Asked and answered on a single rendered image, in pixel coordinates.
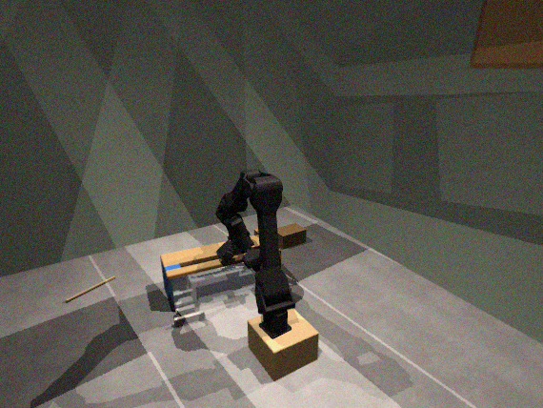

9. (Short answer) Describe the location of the tan wooden stick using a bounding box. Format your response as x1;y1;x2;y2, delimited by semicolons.
65;276;115;302

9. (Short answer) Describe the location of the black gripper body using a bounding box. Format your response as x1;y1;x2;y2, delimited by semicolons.
229;228;261;269

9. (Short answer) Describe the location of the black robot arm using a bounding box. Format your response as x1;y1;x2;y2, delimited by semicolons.
216;169;295;339

